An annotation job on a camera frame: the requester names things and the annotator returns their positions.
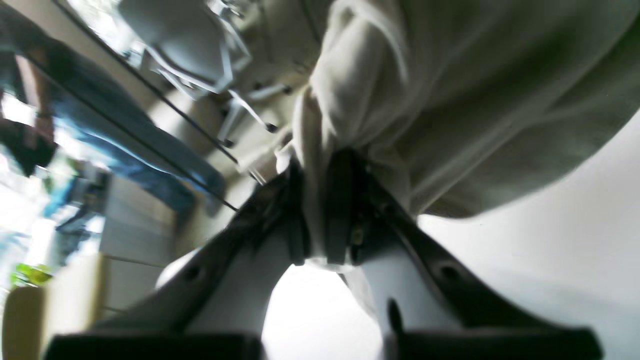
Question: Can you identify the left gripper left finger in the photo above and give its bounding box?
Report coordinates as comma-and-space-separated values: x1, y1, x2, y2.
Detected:
45, 161, 309, 360

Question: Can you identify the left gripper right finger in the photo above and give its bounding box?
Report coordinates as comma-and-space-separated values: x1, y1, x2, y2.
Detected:
325, 150, 603, 360

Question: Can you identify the cream white T-shirt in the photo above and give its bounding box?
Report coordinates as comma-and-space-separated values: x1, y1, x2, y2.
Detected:
276, 0, 639, 272

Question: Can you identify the person's blue jeans leg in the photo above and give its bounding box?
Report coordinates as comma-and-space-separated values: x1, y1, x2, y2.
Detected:
1, 2, 226, 216

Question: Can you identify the grey office chair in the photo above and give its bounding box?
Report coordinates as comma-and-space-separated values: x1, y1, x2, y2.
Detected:
117, 0, 291, 148

